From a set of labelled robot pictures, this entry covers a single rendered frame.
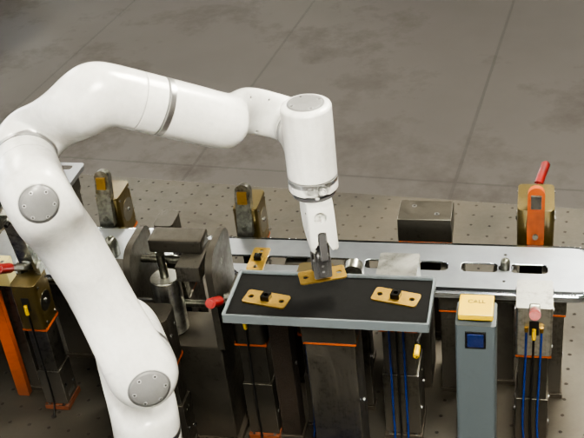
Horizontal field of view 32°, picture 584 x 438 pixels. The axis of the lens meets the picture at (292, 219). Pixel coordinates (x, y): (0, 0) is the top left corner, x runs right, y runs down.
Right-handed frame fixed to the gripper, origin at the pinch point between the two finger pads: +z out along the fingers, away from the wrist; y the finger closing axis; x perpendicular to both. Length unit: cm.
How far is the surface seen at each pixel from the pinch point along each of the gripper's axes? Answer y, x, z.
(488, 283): 15.8, -35.9, 23.1
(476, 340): -13.6, -24.0, 11.9
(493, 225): 79, -58, 53
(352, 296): -1.4, -4.8, 7.3
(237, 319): -1.7, 16.1, 7.6
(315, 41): 389, -58, 122
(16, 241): 40, 59, 9
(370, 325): -10.1, -6.2, 7.4
